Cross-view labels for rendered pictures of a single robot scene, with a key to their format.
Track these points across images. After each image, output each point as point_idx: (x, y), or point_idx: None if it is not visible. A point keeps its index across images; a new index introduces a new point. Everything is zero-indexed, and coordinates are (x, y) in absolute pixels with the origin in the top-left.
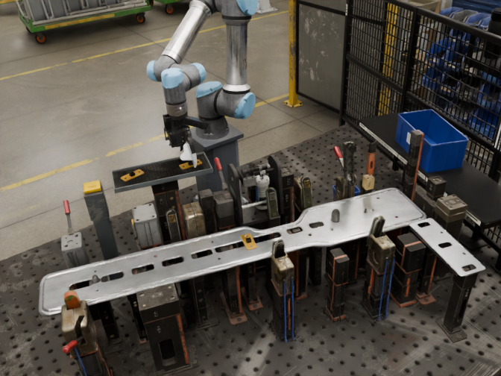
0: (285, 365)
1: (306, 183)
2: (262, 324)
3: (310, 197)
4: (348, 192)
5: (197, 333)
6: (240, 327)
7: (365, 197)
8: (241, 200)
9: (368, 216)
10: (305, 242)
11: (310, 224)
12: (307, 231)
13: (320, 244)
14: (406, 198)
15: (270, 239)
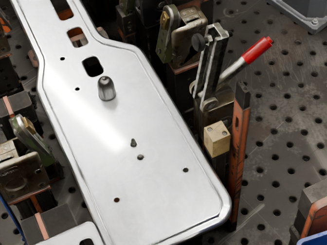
0: None
1: (162, 16)
2: (28, 85)
3: (163, 46)
4: (198, 113)
5: (16, 19)
6: (24, 61)
7: (187, 146)
8: (312, 18)
9: (117, 148)
10: (44, 52)
11: (174, 93)
12: (72, 54)
13: (38, 74)
14: (187, 227)
15: (52, 8)
